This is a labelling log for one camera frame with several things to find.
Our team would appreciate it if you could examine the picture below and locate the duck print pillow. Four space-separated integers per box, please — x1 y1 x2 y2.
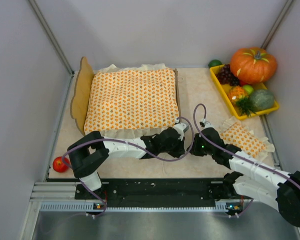
219 117 275 161

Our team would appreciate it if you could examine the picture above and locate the dark purple grape bunch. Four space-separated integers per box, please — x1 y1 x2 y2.
216 64 240 87

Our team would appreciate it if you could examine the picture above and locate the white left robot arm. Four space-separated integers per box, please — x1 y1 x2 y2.
67 123 188 191

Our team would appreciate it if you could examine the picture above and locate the dark green lime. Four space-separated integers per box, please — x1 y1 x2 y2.
208 59 222 68

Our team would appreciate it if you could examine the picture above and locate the red apple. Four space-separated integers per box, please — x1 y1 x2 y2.
52 156 70 173

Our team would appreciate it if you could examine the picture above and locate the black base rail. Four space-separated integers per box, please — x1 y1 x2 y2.
74 177 254 207

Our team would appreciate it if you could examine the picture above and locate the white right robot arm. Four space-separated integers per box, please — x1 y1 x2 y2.
188 127 300 228

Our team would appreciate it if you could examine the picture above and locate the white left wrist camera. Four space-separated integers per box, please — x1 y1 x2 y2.
173 122 189 139

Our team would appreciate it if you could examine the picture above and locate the red tomato under pumpkin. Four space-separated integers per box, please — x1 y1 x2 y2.
239 80 247 87

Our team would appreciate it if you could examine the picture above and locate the green melon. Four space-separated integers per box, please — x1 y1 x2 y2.
249 89 275 112

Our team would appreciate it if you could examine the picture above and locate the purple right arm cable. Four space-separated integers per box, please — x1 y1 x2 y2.
193 103 300 218

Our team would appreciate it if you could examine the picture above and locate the orange pumpkin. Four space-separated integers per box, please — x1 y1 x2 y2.
230 47 278 85

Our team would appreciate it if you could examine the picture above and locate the orange pineapple toy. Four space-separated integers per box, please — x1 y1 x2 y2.
227 86 256 117

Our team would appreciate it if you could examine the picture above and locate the wooden pet bed frame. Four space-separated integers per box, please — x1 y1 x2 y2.
69 56 183 136

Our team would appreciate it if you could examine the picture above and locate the yellow plastic tray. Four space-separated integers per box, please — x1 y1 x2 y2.
210 65 280 120

